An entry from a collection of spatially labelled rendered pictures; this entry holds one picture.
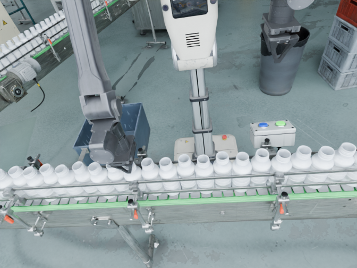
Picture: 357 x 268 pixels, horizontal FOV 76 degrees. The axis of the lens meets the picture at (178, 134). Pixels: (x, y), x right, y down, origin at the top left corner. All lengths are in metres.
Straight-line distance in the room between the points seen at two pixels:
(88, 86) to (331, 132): 2.31
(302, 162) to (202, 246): 1.20
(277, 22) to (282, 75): 2.09
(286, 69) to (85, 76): 2.31
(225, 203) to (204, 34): 0.70
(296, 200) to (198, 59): 0.72
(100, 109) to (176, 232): 1.44
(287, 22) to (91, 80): 0.47
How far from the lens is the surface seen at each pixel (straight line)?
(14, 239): 2.46
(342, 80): 3.06
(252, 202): 0.86
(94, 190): 0.90
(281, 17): 0.64
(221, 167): 0.73
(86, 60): 0.57
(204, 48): 1.12
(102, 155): 0.58
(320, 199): 0.91
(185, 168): 0.73
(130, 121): 1.46
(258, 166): 0.75
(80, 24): 0.58
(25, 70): 2.07
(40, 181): 0.94
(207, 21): 1.07
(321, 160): 0.80
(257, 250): 1.83
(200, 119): 1.41
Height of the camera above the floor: 1.73
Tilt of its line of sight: 45 degrees down
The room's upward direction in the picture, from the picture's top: 12 degrees counter-clockwise
